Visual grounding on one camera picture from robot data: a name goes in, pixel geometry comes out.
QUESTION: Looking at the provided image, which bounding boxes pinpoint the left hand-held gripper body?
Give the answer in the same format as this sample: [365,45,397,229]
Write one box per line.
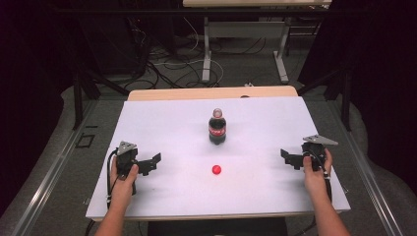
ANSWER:
[115,141,140,196]

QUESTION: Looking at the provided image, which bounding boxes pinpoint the dark curtain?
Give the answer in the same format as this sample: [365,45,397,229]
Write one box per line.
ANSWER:
[0,0,82,219]
[296,0,417,185]

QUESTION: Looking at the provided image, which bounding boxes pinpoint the white floor cable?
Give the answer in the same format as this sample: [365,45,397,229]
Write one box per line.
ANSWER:
[152,17,225,88]

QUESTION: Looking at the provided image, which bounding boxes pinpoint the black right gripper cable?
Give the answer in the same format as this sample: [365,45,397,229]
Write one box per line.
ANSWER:
[293,152,333,236]

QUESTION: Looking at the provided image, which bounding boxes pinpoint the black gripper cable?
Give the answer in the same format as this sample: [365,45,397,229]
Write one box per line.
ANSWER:
[105,147,120,210]
[293,152,333,236]

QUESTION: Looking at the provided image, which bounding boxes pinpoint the black metal stand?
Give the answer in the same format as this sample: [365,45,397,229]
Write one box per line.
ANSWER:
[72,65,131,131]
[296,63,354,133]

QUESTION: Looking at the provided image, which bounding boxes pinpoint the black floor cable bundle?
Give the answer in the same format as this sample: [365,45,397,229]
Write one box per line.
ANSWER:
[129,18,206,90]

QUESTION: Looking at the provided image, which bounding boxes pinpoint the person's right hand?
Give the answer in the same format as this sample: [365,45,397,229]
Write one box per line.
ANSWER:
[302,147,334,197]

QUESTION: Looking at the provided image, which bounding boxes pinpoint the light wooden table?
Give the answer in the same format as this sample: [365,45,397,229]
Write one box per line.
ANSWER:
[91,85,343,222]

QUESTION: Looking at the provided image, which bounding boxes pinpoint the white table cover sheet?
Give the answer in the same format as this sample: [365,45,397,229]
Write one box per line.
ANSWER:
[86,95,352,220]

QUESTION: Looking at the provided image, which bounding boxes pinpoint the person's left hand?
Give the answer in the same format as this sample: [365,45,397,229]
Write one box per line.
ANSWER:
[110,155,140,212]

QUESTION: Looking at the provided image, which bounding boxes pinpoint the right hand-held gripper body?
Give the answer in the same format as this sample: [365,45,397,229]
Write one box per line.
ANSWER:
[300,134,339,172]

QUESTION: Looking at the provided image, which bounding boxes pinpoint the dark cola bottle red label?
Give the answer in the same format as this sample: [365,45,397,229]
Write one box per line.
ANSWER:
[208,107,228,147]

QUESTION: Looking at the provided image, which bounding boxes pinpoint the white metal frame desk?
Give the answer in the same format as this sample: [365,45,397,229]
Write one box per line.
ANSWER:
[182,0,333,85]

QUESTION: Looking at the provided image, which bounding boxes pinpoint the aluminium floor rail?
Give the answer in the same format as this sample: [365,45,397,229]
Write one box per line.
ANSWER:
[11,99,100,236]
[327,97,405,236]

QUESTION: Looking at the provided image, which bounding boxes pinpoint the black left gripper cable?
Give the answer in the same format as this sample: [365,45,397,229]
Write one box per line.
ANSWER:
[105,147,120,210]

